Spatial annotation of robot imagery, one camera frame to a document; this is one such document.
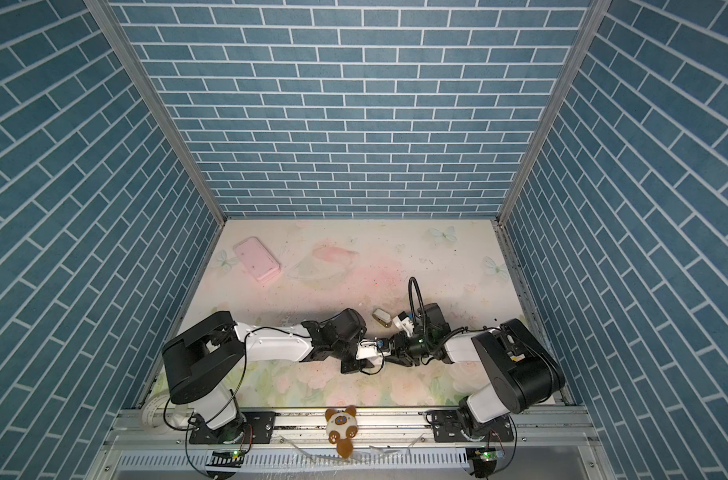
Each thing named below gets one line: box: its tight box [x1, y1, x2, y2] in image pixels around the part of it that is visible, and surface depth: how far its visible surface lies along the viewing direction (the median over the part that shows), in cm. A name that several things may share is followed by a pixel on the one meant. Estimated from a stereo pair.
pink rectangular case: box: [233, 236, 282, 282], surface depth 107 cm
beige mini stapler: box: [372, 308, 392, 328], surface depth 93 cm
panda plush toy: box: [325, 405, 358, 459], surface depth 73 cm
